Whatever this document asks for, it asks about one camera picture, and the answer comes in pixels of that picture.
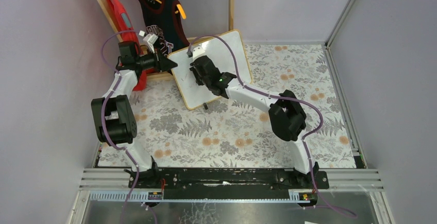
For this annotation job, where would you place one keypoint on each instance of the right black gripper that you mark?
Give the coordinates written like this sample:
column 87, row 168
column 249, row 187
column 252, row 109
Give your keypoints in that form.
column 198, row 70

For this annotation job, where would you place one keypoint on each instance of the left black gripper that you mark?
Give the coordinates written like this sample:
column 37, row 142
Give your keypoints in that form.
column 158, row 62

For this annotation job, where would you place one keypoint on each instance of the yellow framed whiteboard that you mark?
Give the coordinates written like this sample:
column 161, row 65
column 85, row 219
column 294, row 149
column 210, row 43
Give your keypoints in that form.
column 193, row 95

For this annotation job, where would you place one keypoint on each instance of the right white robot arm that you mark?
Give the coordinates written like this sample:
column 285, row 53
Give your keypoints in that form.
column 286, row 115

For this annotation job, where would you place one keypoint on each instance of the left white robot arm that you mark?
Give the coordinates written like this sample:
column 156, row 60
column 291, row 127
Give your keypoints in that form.
column 114, row 120

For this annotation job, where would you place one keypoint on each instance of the wooden clothes rack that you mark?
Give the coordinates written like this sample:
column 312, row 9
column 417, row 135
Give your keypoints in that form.
column 203, row 17

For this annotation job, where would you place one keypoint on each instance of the red tank top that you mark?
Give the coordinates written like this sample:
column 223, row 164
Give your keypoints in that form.
column 123, row 22

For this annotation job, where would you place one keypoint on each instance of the dark navy basketball jersey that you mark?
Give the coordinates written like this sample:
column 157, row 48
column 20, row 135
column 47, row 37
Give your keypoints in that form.
column 163, row 18

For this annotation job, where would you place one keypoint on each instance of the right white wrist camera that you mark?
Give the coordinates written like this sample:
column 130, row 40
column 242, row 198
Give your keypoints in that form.
column 198, row 52

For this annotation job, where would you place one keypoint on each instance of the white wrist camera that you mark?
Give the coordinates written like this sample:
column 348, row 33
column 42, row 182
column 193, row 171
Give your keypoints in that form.
column 149, row 39
column 198, row 52

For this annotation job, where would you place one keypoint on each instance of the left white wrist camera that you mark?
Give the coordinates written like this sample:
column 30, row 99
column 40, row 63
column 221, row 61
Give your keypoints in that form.
column 149, row 39

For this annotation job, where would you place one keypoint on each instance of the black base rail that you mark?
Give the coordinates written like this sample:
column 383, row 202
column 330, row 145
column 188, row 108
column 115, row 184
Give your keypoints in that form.
column 226, row 181

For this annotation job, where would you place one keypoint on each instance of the white slotted cable duct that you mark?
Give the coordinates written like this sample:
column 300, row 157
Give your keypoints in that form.
column 158, row 197

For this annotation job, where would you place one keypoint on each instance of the aluminium frame rails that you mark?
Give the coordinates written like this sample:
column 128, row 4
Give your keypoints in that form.
column 364, row 180

